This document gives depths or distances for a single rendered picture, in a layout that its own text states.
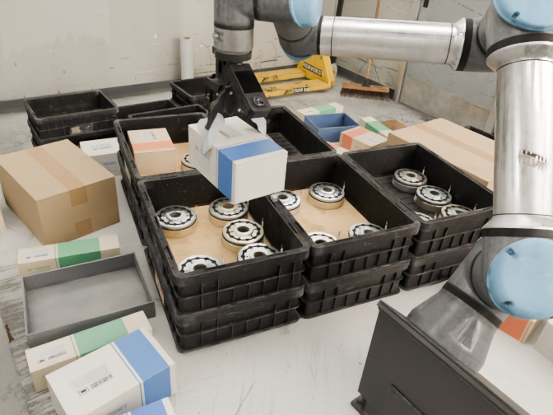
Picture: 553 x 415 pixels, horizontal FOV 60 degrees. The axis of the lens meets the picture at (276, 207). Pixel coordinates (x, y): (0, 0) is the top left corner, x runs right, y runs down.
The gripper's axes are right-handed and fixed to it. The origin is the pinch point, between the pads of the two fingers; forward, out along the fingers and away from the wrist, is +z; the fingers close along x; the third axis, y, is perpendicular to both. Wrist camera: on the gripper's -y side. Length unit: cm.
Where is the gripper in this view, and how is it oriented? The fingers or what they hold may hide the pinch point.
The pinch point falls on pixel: (235, 149)
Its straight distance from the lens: 101.5
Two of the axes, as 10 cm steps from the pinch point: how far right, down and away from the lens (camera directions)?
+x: -8.2, 2.5, -5.1
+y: -5.7, -4.7, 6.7
